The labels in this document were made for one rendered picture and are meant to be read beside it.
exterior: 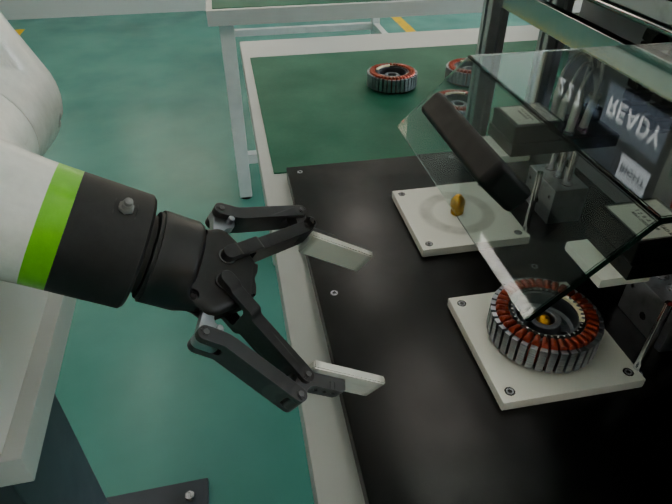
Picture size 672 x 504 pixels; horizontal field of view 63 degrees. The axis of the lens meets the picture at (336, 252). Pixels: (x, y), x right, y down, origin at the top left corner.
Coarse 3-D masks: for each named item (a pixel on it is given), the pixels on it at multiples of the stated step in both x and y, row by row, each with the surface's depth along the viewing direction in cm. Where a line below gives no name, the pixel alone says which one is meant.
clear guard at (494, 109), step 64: (512, 64) 43; (576, 64) 43; (640, 64) 43; (512, 128) 36; (576, 128) 33; (640, 128) 33; (448, 192) 38; (576, 192) 30; (640, 192) 27; (512, 256) 31; (576, 256) 28
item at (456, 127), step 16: (432, 96) 39; (432, 112) 38; (448, 112) 36; (448, 128) 35; (464, 128) 34; (448, 144) 35; (464, 144) 33; (480, 144) 32; (464, 160) 33; (480, 160) 31; (496, 160) 31; (480, 176) 31; (496, 176) 31; (512, 176) 31; (496, 192) 31; (512, 192) 31; (528, 192) 32; (512, 208) 32
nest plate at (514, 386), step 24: (456, 312) 61; (480, 312) 61; (480, 336) 58; (480, 360) 56; (504, 360) 56; (600, 360) 56; (624, 360) 56; (504, 384) 53; (528, 384) 53; (552, 384) 53; (576, 384) 53; (600, 384) 53; (624, 384) 54; (504, 408) 52
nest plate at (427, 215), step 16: (400, 192) 82; (416, 192) 82; (432, 192) 82; (400, 208) 79; (416, 208) 78; (432, 208) 78; (448, 208) 78; (416, 224) 75; (432, 224) 75; (448, 224) 75; (416, 240) 73; (432, 240) 72; (448, 240) 72; (464, 240) 72
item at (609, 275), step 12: (660, 228) 50; (648, 240) 49; (660, 240) 49; (624, 252) 50; (636, 252) 49; (648, 252) 49; (660, 252) 49; (612, 264) 52; (624, 264) 50; (636, 264) 50; (648, 264) 50; (660, 264) 50; (600, 276) 51; (612, 276) 51; (624, 276) 51; (636, 276) 50; (648, 276) 51; (660, 276) 59
